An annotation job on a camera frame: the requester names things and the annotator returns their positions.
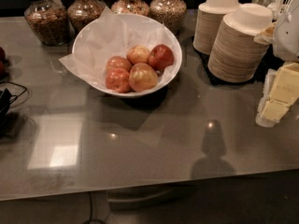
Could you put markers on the front left red apple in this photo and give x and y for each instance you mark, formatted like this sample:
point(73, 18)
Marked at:
point(117, 79)

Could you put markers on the black mat under bowls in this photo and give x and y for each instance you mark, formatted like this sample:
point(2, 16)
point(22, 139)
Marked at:
point(264, 69)

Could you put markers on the back left red apple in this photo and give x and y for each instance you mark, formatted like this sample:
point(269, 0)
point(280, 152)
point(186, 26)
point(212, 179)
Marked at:
point(118, 62)

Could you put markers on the back right red apple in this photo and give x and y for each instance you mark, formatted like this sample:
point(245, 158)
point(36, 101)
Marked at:
point(160, 57)

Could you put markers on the left glass cereal jar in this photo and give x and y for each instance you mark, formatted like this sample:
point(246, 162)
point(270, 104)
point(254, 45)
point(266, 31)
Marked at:
point(49, 21)

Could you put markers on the front right yellow-red apple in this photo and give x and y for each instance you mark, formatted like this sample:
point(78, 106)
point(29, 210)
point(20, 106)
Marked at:
point(142, 77)

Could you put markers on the black device with cable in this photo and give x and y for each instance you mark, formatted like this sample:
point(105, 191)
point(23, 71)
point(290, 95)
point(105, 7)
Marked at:
point(10, 95)

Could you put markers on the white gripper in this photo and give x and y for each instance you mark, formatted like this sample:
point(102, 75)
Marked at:
point(289, 39)

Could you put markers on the white bowl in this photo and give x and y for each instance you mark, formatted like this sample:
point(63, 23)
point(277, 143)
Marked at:
point(84, 44)

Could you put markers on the glass cereal jar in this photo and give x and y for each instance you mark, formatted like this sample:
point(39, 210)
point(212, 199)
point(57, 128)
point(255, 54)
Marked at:
point(82, 12)
point(170, 13)
point(138, 7)
point(49, 21)

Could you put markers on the red apple at left edge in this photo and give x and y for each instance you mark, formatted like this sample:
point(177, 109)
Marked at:
point(2, 60)

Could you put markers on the white paper liner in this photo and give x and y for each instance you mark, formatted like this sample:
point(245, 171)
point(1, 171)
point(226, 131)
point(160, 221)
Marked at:
point(102, 41)

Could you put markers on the back stack paper bowls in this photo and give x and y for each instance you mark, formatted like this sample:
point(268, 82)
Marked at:
point(209, 17)

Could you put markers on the back middle yellow apple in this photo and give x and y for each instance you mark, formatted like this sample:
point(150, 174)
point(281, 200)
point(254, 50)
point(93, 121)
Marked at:
point(138, 54)

